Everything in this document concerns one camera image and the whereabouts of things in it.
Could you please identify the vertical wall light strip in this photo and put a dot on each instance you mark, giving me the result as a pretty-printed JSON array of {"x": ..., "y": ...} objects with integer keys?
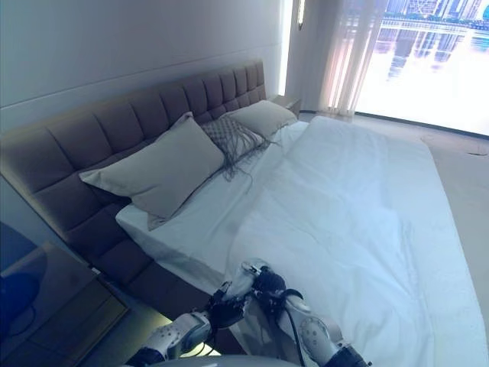
[{"x": 301, "y": 15}]

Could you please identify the woven fringed grey cushion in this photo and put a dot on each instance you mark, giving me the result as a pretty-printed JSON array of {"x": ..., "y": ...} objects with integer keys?
[{"x": 229, "y": 134}]

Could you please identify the large bright window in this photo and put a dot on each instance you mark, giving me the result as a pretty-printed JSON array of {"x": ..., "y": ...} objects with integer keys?
[{"x": 431, "y": 65}]

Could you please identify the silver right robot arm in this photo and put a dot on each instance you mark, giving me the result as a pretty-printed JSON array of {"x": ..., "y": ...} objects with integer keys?
[{"x": 321, "y": 332}]

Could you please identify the wooden glass-topped nightstand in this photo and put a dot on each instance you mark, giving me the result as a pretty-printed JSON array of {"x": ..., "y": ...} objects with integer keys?
[{"x": 76, "y": 306}]

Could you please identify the sheer pale curtain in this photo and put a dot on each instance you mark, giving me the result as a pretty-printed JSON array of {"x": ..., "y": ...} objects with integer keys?
[{"x": 351, "y": 53}]

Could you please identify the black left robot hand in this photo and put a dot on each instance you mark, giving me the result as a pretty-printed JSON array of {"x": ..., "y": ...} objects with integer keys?
[{"x": 225, "y": 306}]

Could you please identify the white duvet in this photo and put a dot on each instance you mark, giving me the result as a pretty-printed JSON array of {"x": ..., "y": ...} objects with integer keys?
[{"x": 363, "y": 229}]

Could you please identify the small wooden nightstand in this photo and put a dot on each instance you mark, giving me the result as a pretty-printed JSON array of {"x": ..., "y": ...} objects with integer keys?
[{"x": 286, "y": 104}]

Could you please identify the white fitted bed sheet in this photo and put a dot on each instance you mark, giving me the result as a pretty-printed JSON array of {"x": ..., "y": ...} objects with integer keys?
[{"x": 206, "y": 225}]

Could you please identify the brown tufted bed frame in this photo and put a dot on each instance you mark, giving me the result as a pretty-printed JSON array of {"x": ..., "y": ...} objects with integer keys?
[{"x": 95, "y": 137}]

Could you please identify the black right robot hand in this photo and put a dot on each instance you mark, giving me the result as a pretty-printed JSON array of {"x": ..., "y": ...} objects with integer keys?
[{"x": 269, "y": 284}]

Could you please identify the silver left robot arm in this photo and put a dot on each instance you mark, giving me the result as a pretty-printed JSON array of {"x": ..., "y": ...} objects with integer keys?
[{"x": 172, "y": 336}]

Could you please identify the large beige pillow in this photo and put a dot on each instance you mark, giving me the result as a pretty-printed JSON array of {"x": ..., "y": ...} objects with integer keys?
[{"x": 160, "y": 168}]

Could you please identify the silver robot torso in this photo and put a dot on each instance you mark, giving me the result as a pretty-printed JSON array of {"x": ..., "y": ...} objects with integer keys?
[{"x": 237, "y": 361}]

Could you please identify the small beige pillow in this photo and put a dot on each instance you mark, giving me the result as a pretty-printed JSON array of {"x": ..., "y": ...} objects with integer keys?
[{"x": 263, "y": 116}]

